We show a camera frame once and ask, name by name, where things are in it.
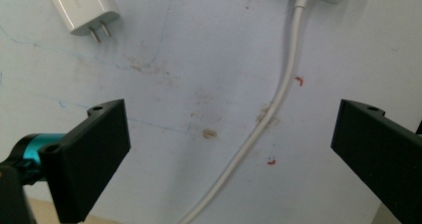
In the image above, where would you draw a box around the white power cable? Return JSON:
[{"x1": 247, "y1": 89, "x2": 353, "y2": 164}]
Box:
[{"x1": 176, "y1": 0, "x2": 313, "y2": 224}]

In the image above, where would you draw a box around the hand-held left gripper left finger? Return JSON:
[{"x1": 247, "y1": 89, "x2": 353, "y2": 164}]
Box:
[{"x1": 38, "y1": 99, "x2": 132, "y2": 224}]

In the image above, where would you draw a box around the white charger plug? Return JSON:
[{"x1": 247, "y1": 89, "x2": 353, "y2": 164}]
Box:
[{"x1": 42, "y1": 0, "x2": 121, "y2": 44}]

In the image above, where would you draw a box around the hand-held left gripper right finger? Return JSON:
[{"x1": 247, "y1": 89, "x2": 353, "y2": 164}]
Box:
[{"x1": 329, "y1": 99, "x2": 422, "y2": 224}]

